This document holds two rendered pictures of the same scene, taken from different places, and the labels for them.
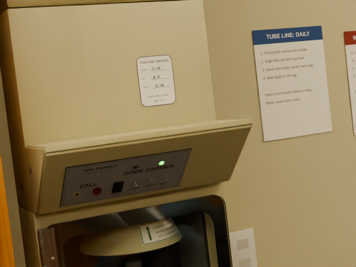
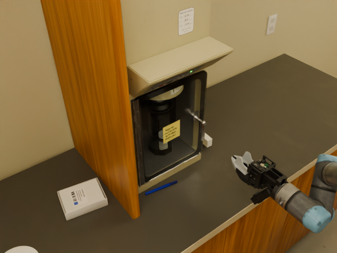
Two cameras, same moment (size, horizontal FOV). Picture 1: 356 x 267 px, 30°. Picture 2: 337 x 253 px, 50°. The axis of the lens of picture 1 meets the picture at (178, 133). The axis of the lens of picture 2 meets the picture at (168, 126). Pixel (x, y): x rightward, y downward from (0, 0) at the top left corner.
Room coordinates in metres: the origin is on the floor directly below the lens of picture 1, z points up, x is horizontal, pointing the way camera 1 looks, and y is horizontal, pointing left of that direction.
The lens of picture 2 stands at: (0.04, 0.30, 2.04)
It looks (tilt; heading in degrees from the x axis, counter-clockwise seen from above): 39 degrees down; 348
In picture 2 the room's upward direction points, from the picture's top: 1 degrees counter-clockwise
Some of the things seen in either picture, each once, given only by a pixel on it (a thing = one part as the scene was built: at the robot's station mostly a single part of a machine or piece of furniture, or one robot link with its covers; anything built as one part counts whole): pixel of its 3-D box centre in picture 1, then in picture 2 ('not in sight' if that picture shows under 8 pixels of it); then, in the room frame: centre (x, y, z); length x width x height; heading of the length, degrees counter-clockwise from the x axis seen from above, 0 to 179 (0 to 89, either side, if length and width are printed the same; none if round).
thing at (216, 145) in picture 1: (144, 165); (181, 71); (0.98, 0.06, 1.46); 0.32 x 0.12 x 0.10; 115
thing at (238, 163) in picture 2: not in sight; (239, 162); (0.84, -0.11, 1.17); 0.09 x 0.03 x 0.06; 26
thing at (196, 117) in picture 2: not in sight; (199, 128); (1.04, -0.03, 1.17); 0.05 x 0.03 x 0.10; 24
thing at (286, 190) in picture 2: not in sight; (286, 196); (0.67, -0.20, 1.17); 0.08 x 0.05 x 0.08; 115
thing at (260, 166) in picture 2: not in sight; (267, 178); (0.75, -0.17, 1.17); 0.12 x 0.08 x 0.09; 25
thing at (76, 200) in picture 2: not in sight; (82, 198); (0.98, 0.44, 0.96); 0.16 x 0.12 x 0.04; 105
